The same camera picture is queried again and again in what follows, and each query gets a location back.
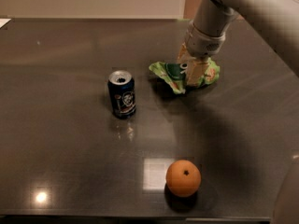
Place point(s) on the orange fruit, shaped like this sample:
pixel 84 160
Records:
pixel 183 178

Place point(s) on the green rice chip bag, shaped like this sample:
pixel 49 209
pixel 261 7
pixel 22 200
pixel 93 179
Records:
pixel 175 75

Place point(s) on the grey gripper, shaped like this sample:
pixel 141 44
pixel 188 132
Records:
pixel 202 46

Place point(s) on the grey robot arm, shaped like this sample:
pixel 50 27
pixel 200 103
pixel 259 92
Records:
pixel 277 23

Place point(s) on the blue soda can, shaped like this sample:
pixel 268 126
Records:
pixel 121 87

